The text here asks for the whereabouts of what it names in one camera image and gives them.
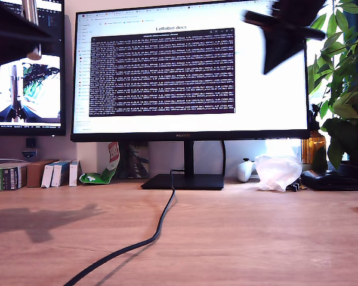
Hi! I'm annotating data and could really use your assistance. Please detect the metallic silver laser pointer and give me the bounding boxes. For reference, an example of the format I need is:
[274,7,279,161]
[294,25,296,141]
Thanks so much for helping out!
[21,0,42,60]

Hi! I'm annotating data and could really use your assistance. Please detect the large black Huawei monitor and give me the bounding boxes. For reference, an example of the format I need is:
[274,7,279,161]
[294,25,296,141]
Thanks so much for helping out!
[70,0,311,191]

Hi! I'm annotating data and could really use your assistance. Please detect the green leafy houseplant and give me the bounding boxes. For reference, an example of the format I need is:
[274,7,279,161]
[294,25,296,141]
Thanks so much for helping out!
[307,0,358,170]

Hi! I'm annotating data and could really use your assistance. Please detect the amber glass pump bottle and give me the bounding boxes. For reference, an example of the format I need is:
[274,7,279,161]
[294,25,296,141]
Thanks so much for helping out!
[301,104,328,166]

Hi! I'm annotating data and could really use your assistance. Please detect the crumpled clear plastic bag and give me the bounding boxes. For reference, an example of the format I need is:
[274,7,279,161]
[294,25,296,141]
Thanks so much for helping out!
[254,154,303,192]

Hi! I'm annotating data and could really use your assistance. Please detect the blue shield badge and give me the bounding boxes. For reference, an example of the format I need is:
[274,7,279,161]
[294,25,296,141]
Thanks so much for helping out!
[21,148,38,161]

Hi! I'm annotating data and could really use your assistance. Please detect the black leather pouch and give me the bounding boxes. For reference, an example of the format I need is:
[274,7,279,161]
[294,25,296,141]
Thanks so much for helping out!
[300,169,358,191]

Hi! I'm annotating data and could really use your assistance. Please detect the brown cardboard box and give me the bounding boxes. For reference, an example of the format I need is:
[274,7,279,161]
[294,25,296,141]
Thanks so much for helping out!
[26,160,59,188]

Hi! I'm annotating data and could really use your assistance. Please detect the green barcode small box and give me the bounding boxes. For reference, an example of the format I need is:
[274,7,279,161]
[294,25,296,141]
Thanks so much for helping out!
[0,164,28,191]

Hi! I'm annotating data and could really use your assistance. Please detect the dark plant pot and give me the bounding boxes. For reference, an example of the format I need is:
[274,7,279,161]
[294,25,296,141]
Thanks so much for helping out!
[338,162,358,183]

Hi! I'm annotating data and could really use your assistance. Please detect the white and blue box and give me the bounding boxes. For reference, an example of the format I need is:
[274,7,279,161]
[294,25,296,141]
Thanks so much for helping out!
[69,160,82,187]
[51,160,72,188]
[41,164,57,188]

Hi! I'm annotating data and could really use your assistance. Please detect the green snack bag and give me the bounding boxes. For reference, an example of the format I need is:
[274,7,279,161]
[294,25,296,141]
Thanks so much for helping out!
[79,142,121,185]

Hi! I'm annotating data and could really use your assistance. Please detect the grey patterned box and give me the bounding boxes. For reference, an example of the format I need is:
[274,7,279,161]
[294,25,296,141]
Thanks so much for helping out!
[121,142,150,179]

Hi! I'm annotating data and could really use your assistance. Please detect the black monitor with camera feed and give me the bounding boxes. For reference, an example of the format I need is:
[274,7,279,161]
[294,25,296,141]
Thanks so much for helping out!
[0,0,67,137]

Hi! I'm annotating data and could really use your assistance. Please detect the black monitor power cable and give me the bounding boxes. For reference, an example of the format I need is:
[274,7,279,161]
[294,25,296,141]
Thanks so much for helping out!
[221,141,227,176]

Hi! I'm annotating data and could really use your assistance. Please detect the thin white cable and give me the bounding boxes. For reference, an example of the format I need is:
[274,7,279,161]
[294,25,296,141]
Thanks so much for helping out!
[0,157,30,164]

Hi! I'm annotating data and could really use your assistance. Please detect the thick black table cable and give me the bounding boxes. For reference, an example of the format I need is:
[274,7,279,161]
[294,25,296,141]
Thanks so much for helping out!
[62,169,186,286]

